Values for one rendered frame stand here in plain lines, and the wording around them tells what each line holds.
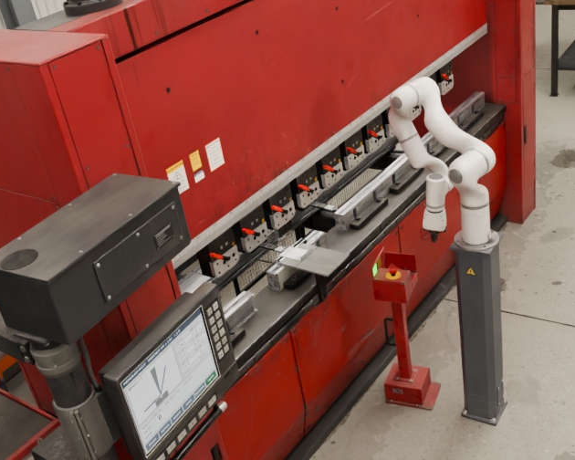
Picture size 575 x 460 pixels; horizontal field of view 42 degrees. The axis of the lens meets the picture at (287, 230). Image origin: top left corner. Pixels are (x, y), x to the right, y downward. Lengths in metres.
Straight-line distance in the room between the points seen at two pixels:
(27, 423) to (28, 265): 1.22
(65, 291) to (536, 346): 3.07
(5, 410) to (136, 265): 1.27
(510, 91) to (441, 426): 2.22
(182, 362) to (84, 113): 0.76
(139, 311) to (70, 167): 0.55
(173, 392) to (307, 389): 1.51
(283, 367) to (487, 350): 0.95
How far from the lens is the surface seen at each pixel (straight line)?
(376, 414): 4.03
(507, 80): 5.06
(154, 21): 2.66
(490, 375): 3.76
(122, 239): 1.95
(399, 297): 3.61
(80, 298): 1.89
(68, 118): 2.21
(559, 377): 4.22
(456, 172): 3.14
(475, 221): 3.30
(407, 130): 3.36
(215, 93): 2.91
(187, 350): 2.20
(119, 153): 2.33
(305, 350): 3.52
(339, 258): 3.37
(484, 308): 3.51
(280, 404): 3.49
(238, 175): 3.06
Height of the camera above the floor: 2.79
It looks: 29 degrees down
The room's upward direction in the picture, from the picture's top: 11 degrees counter-clockwise
